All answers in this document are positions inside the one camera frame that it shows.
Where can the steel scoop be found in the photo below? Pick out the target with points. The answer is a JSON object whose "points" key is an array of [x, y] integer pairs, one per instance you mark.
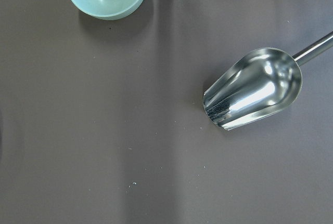
{"points": [[264, 82]]}

